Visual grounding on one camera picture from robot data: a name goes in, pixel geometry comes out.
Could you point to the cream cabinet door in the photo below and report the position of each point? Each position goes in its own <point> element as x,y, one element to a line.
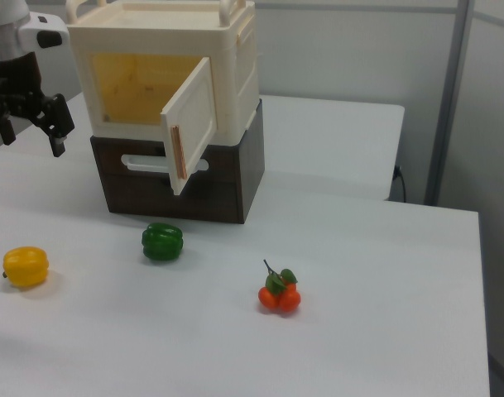
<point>193,116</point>

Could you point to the dark brown drawer box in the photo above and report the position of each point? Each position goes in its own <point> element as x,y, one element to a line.
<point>218,194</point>

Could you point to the grey partition post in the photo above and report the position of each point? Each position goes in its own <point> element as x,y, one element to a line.
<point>446,103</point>

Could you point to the cream plastic cabinet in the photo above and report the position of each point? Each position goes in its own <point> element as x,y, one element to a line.
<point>235,82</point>

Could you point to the green bell pepper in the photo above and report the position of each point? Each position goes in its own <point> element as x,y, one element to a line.
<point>162,242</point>

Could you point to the orange fruit cluster with leaves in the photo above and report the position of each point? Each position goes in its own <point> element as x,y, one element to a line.
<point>282,298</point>

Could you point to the yellow bell pepper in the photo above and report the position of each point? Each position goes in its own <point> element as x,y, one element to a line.
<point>26,266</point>

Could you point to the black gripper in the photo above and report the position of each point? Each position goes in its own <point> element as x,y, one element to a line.
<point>15,82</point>

